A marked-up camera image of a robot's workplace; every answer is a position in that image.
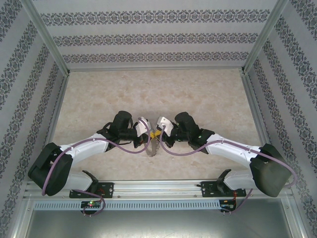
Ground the aluminium front frame bar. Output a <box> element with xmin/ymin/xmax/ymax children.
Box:
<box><xmin>282</xmin><ymin>198</ymin><xmax>309</xmax><ymax>238</ymax></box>
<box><xmin>9</xmin><ymin>198</ymin><xmax>34</xmax><ymax>238</ymax></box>

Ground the grey slotted cable duct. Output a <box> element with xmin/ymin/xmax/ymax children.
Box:
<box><xmin>33</xmin><ymin>199</ymin><xmax>221</xmax><ymax>211</ymax></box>

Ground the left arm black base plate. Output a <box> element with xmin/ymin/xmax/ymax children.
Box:
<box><xmin>69</xmin><ymin>182</ymin><xmax>115</xmax><ymax>199</ymax></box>

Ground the aluminium side rail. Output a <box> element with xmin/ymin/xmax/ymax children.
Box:
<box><xmin>33</xmin><ymin>73</ymin><xmax>72</xmax><ymax>181</ymax></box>
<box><xmin>241</xmin><ymin>73</ymin><xmax>280</xmax><ymax>174</ymax></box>

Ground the aluminium frame post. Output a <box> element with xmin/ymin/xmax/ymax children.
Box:
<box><xmin>21</xmin><ymin>0</ymin><xmax>71</xmax><ymax>75</ymax></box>
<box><xmin>242</xmin><ymin>0</ymin><xmax>290</xmax><ymax>74</ymax></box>

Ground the aluminium mounting rail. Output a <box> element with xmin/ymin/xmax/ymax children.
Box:
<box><xmin>23</xmin><ymin>180</ymin><xmax>290</xmax><ymax>199</ymax></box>

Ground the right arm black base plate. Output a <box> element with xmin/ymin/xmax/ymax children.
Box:
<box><xmin>202</xmin><ymin>180</ymin><xmax>247</xmax><ymax>198</ymax></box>

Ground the grey metal sheet panel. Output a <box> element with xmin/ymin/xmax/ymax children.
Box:
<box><xmin>24</xmin><ymin>210</ymin><xmax>302</xmax><ymax>238</ymax></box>

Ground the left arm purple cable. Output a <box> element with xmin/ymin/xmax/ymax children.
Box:
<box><xmin>41</xmin><ymin>118</ymin><xmax>152</xmax><ymax>218</ymax></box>

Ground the aluminium back wall bar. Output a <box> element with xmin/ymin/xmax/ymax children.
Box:
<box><xmin>68</xmin><ymin>65</ymin><xmax>245</xmax><ymax>73</ymax></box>

